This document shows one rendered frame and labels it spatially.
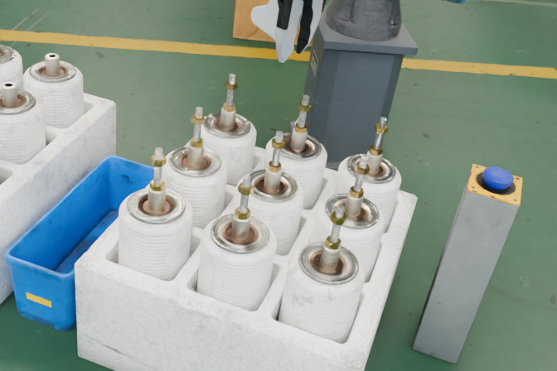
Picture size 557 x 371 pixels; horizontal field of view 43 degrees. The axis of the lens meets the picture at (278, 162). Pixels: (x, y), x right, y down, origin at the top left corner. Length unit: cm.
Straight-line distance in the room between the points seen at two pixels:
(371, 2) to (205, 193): 55
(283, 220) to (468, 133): 88
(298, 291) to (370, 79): 64
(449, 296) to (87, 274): 51
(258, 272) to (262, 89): 94
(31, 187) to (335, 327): 51
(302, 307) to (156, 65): 108
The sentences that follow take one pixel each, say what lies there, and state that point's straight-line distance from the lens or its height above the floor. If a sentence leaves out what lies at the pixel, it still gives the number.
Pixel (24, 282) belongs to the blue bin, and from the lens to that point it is 109.
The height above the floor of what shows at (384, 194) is 24.
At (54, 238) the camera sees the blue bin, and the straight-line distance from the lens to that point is 117.
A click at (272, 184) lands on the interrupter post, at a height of 26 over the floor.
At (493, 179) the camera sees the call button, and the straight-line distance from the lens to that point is 98.
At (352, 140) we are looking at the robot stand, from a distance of 147.
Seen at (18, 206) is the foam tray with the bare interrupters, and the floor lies 15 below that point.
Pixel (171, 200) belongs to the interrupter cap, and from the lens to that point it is 94.
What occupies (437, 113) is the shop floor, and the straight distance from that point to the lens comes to 183.
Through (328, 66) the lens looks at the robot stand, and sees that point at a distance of 139.
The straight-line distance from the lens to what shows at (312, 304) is 87.
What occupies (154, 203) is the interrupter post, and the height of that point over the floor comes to 26.
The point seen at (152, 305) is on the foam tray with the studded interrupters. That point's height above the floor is 16.
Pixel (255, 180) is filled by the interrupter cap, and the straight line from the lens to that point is 99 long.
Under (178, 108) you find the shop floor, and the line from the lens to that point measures 165.
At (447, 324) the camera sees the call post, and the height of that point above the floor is 8.
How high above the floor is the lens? 83
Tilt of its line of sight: 33 degrees down
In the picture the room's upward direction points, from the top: 9 degrees clockwise
